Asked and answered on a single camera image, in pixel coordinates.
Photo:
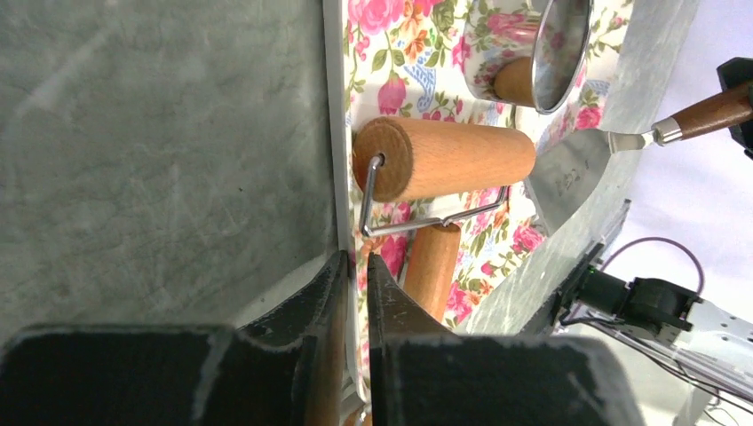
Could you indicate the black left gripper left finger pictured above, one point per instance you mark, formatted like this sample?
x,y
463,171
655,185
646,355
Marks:
x,y
284,368

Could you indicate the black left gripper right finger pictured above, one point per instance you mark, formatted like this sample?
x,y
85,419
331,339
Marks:
x,y
423,374

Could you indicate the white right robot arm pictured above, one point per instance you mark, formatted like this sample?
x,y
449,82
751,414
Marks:
x,y
673,326

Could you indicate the wooden rolling pin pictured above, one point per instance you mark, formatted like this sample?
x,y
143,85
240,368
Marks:
x,y
413,184

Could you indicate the floral print tray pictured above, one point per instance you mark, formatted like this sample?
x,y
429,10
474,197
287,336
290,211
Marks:
x,y
435,60

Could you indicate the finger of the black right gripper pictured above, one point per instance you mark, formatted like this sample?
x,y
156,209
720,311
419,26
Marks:
x,y
736,75

